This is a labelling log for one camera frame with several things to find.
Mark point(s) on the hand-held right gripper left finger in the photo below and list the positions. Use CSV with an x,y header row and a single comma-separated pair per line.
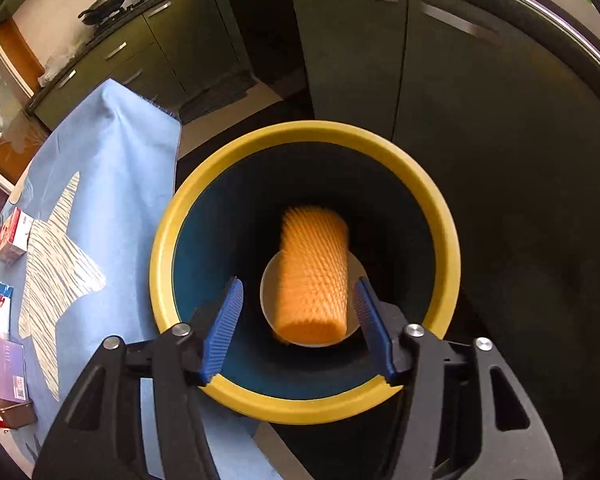
x,y
225,330

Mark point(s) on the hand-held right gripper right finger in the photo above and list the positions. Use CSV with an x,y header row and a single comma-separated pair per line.
x,y
375,330

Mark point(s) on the orange foam roller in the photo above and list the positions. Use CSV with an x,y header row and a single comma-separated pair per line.
x,y
310,270

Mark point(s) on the yellow-rimmed dark bin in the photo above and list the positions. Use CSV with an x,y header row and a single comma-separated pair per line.
x,y
305,132

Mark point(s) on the white round disc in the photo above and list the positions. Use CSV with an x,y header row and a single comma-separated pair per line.
x,y
268,292

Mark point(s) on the blue printed tablecloth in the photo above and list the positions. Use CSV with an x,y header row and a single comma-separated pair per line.
x,y
105,160

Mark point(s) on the purple flat box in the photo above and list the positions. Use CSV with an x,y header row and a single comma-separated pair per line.
x,y
5,365

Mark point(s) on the silver packet with blue end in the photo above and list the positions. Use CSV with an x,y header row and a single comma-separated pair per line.
x,y
2,307

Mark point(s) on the dark metal tin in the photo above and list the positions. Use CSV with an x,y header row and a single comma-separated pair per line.
x,y
12,412

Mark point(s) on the small red white box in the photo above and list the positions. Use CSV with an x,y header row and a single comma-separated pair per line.
x,y
12,240

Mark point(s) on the dark floor mat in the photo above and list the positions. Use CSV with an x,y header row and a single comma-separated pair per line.
x,y
215,97

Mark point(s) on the green door cabinet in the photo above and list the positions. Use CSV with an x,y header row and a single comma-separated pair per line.
x,y
355,60

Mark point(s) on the green drawer cabinet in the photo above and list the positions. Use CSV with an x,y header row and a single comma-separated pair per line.
x,y
180,35

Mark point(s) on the white plastic bag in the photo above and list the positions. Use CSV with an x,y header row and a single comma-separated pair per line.
x,y
55,67

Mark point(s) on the glass sliding door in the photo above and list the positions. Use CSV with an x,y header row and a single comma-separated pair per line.
x,y
0,85

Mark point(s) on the black wok with lid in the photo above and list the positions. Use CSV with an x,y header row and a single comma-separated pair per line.
x,y
102,7

